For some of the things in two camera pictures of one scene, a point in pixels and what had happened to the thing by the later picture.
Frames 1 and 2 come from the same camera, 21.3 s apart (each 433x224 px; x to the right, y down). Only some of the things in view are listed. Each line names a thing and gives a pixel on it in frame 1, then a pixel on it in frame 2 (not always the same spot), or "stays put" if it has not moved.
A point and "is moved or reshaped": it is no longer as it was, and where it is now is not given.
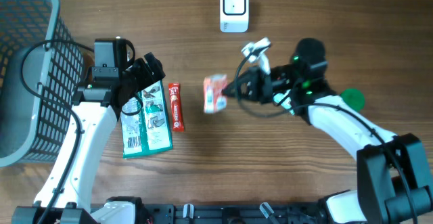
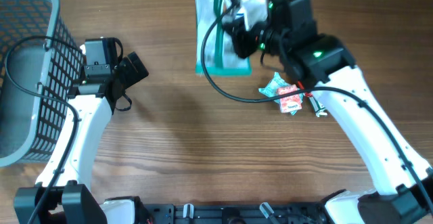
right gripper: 260,86 to 243,49
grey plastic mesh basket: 42,74 stays put
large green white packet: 145,124 to 221,57
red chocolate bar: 178,124 is moved or reshaped
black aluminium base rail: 235,213 stays put
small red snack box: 214,100 is moved or reshaped
